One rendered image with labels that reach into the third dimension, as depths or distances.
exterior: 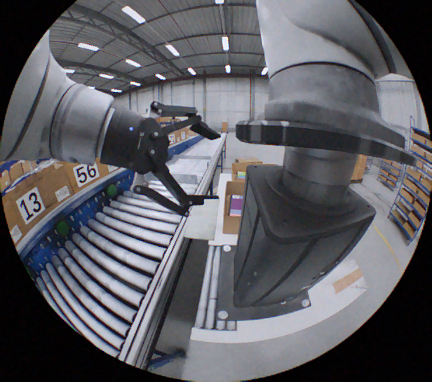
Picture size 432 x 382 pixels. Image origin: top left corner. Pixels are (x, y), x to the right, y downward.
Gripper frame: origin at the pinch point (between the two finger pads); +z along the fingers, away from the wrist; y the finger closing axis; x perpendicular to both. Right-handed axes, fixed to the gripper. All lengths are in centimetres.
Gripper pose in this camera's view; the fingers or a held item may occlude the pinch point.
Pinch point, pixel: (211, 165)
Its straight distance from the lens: 26.9
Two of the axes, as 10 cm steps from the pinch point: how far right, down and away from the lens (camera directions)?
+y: -0.4, 9.8, -2.1
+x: 7.8, -1.0, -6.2
